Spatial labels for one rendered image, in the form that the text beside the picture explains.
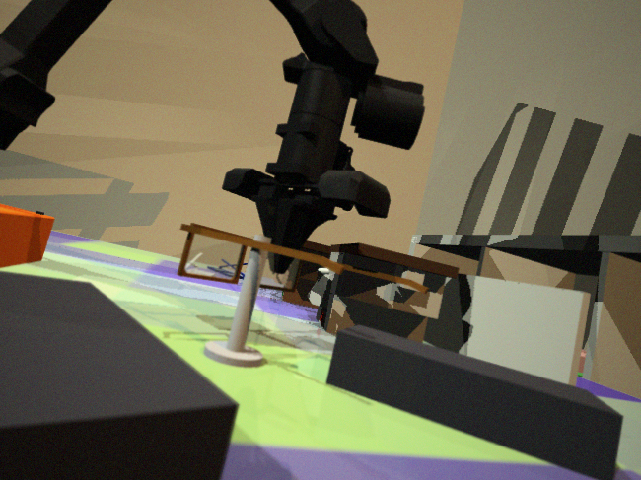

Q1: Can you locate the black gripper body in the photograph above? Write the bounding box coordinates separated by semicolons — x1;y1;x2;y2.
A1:
222;112;391;218

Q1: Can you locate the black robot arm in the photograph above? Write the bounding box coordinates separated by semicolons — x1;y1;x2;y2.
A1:
0;0;426;150

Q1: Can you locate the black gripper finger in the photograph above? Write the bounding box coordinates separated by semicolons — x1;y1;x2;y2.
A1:
274;198;338;274
251;195;279;244

